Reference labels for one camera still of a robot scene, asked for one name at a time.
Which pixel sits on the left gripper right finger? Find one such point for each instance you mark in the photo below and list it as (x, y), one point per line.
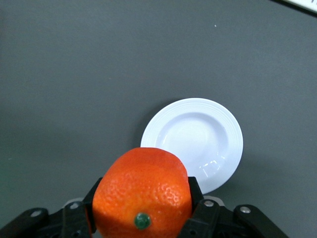
(213, 220)

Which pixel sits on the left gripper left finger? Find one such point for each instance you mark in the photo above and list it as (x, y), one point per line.
(71, 220)

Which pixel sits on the orange fruit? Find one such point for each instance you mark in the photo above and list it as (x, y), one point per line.
(141, 188)

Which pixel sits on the white plate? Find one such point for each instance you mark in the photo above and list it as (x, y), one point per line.
(198, 138)

